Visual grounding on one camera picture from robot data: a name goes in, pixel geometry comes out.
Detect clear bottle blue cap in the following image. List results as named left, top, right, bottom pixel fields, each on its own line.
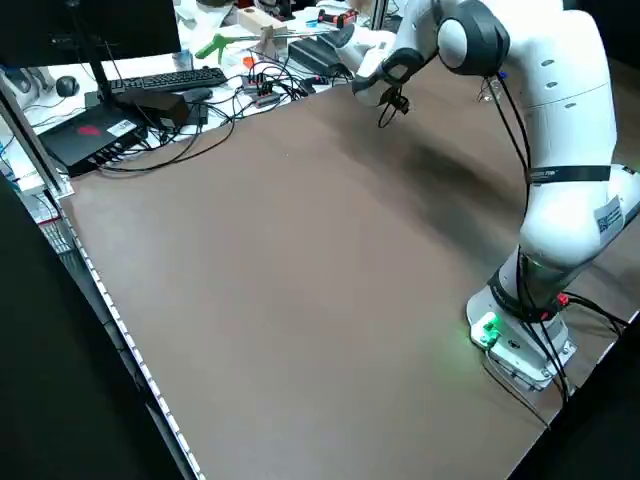
left=478, top=71, right=507, bottom=105

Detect grey hub red plugs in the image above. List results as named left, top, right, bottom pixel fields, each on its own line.
left=241, top=72, right=282, bottom=109

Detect black power adapter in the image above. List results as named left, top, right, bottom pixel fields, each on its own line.
left=187, top=99, right=211, bottom=126

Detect black flat box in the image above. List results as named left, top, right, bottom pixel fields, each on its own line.
left=288, top=37, right=351, bottom=77

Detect brown cardboard piece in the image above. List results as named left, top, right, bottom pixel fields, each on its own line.
left=252, top=27, right=291, bottom=59

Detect dark brown box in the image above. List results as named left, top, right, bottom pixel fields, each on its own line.
left=117, top=91, right=192, bottom=132

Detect black keyboard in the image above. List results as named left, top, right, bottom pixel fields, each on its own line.
left=106, top=67, right=229, bottom=95

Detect red black tool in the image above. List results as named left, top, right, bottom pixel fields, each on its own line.
left=318, top=8, right=357, bottom=30

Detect wooden block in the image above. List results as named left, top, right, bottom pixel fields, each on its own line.
left=235, top=5, right=292, bottom=35

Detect black box red logo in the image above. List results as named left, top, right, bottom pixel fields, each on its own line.
left=37, top=102, right=151, bottom=177

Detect black mouse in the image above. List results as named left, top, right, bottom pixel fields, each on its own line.
left=55, top=74, right=81, bottom=99

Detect black monitor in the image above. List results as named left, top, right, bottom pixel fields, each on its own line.
left=0, top=0, right=182, bottom=109

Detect white plastic object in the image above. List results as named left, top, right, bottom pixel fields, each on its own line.
left=0, top=67, right=51, bottom=109

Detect green handled tool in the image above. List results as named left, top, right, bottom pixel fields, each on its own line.
left=194, top=28, right=324, bottom=60

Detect silver aluminium frame post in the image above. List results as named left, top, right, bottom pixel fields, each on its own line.
left=368, top=0, right=390, bottom=32
left=0, top=77, right=74, bottom=197

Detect black base cable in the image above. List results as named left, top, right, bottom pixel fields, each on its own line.
left=559, top=292, right=632, bottom=337

